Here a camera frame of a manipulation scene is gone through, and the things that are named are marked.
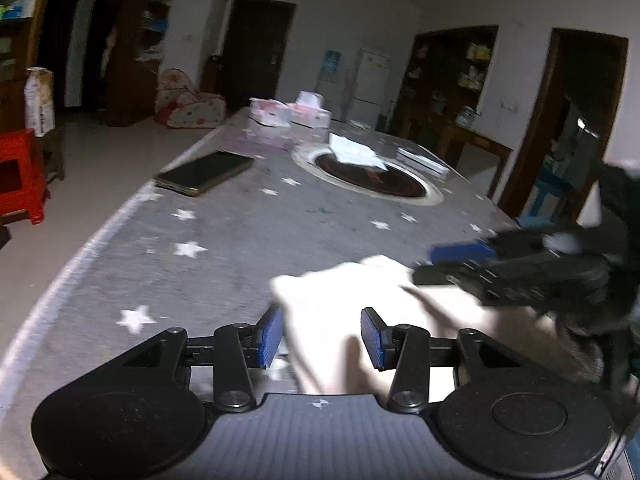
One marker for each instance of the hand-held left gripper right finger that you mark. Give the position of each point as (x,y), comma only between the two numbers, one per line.
(372,337)

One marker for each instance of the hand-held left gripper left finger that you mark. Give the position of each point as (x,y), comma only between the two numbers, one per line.
(270,335)

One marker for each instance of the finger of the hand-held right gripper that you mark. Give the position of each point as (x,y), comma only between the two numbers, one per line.
(460,252)
(445,275)

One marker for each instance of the cream sweater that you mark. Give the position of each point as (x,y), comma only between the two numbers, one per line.
(340,300)

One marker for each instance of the person's right hand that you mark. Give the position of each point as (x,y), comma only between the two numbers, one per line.
(582,355)

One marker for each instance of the round table hotplate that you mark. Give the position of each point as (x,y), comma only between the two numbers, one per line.
(405,190)

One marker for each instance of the blue furniture piece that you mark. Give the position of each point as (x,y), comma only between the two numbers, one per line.
(547,192)

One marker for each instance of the grey star-print table cover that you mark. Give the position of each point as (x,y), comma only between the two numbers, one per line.
(240,240)

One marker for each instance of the white remote control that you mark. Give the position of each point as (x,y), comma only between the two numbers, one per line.
(422,160)

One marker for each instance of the wooden side desk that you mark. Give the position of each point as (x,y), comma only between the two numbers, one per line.
(475,142)

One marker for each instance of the glass jar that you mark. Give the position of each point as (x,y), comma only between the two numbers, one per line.
(465,117)

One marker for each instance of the white folded cloth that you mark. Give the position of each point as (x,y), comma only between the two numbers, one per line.
(352,152)

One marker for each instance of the dark tablet gold edge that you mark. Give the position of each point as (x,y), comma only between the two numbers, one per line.
(205,172)

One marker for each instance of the wooden shelf with jars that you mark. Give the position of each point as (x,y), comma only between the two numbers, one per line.
(450,75)

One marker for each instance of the white refrigerator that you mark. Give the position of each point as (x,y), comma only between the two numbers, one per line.
(367,85)

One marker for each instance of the pink tissue box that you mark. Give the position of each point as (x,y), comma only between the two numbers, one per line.
(309,110)

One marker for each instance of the white water dispenser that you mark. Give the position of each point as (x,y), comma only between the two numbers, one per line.
(327,87)

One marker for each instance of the white pink tissue pack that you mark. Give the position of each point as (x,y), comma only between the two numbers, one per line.
(270,111)

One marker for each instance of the blue water bottle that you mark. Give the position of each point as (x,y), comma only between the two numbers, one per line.
(331,62)

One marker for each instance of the white dotted child seat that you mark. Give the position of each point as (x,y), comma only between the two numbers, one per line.
(187,102)

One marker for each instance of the dark wooden door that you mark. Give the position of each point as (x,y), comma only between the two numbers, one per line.
(255,50)

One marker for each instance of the red plastic stool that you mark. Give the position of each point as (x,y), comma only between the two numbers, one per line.
(20,170)

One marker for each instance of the wooden shelf with blue items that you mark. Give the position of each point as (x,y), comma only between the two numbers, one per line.
(145,40)

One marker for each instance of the white paper bag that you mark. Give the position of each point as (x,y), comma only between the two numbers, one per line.
(40,102)

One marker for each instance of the wooden cabinet shelf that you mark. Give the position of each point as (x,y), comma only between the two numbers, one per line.
(15,35)

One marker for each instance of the white wall socket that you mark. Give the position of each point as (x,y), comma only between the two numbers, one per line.
(510,105)

